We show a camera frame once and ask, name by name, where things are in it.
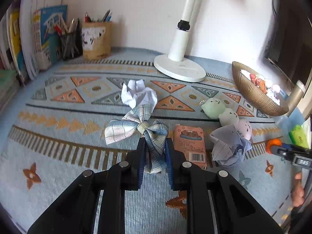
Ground person's right hand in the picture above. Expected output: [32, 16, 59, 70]
[291, 172, 304, 207]

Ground paper ball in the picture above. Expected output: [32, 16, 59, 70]
[121, 79, 158, 111]

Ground orange capybara card box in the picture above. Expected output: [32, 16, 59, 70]
[173, 124, 207, 170]

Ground amber ribbed glass bowl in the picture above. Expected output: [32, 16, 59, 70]
[232, 61, 289, 116]

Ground green wet wipes pack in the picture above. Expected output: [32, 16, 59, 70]
[289, 125, 310, 149]

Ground large paper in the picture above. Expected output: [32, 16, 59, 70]
[266, 84, 281, 106]

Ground yellow upright books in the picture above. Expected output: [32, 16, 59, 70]
[1, 1, 29, 85]

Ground orange snack packet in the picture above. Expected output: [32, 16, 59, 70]
[250, 74, 267, 94]

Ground kraft paper pen holder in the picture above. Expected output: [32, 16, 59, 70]
[82, 22, 113, 60]

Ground gold monitor stand pole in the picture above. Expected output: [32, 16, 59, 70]
[285, 80, 306, 117]

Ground dango plush skewer toy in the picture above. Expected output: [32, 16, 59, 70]
[200, 97, 252, 141]

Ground mandarin orange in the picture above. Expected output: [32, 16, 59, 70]
[266, 138, 282, 154]

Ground green flat book stack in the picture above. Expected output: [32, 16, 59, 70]
[0, 69, 20, 112]

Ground white desk lamp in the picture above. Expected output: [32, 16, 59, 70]
[154, 0, 206, 82]

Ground black mesh pen cup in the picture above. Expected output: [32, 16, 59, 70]
[60, 30, 83, 61]

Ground blue upright workbook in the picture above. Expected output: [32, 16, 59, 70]
[32, 5, 68, 71]

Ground light blue desk pad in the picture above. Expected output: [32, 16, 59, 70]
[273, 107, 305, 144]

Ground black monitor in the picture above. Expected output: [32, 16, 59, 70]
[264, 0, 311, 87]

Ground plaid fabric bow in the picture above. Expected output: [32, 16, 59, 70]
[104, 104, 169, 174]

